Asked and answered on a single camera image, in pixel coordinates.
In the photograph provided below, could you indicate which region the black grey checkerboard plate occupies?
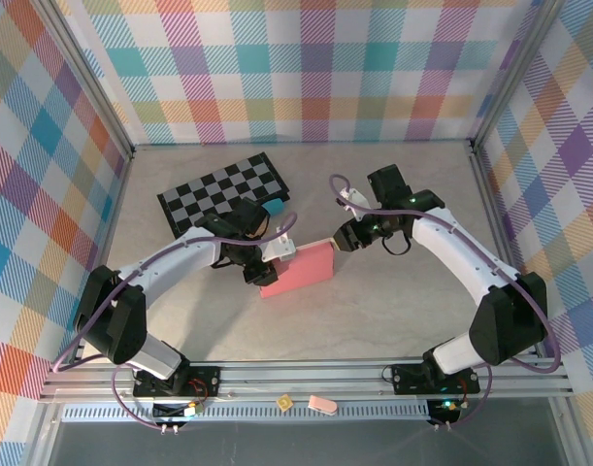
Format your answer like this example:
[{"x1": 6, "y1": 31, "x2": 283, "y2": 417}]
[{"x1": 157, "y1": 150, "x2": 291, "y2": 240}]

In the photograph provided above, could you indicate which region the pink white eraser block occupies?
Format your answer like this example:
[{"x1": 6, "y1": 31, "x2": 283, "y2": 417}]
[{"x1": 308, "y1": 394, "x2": 338, "y2": 417}]

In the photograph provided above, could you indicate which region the black electronics board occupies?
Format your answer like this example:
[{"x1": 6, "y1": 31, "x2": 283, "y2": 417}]
[
  {"x1": 152, "y1": 400, "x2": 204, "y2": 422},
  {"x1": 427, "y1": 397, "x2": 463, "y2": 424}
]

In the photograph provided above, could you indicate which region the thin black camera cable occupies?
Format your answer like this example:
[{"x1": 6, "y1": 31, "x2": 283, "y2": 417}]
[{"x1": 380, "y1": 231, "x2": 413, "y2": 257}]

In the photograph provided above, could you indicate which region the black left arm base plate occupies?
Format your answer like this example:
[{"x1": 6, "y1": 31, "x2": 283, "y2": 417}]
[{"x1": 132, "y1": 364, "x2": 222, "y2": 398}]

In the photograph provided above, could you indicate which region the aluminium side rail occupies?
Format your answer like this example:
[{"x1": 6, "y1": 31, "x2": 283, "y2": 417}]
[
  {"x1": 71, "y1": 148, "x2": 135, "y2": 364},
  {"x1": 469, "y1": 139, "x2": 565, "y2": 363}
]

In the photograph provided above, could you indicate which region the long aluminium base rail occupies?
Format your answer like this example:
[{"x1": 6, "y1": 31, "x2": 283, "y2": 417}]
[{"x1": 37, "y1": 357, "x2": 577, "y2": 405}]

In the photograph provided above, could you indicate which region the grey slotted cable duct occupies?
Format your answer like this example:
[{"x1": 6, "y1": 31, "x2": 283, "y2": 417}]
[{"x1": 61, "y1": 399, "x2": 432, "y2": 423}]

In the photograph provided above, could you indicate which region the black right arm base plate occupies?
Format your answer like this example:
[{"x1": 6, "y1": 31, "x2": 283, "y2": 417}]
[{"x1": 390, "y1": 362, "x2": 482, "y2": 395}]

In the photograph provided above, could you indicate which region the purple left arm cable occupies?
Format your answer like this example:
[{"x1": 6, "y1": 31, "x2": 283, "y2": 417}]
[{"x1": 50, "y1": 211, "x2": 298, "y2": 432}]

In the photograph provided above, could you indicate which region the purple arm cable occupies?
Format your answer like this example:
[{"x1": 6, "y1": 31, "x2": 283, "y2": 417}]
[
  {"x1": 328, "y1": 173, "x2": 563, "y2": 431},
  {"x1": 50, "y1": 211, "x2": 298, "y2": 432}
]

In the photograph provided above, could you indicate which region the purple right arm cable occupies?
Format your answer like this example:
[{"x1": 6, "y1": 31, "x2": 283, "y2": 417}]
[{"x1": 328, "y1": 173, "x2": 563, "y2": 431}]

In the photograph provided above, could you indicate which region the short aluminium frame post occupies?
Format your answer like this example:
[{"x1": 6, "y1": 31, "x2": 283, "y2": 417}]
[
  {"x1": 550, "y1": 395, "x2": 591, "y2": 466},
  {"x1": 26, "y1": 402, "x2": 67, "y2": 466}
]

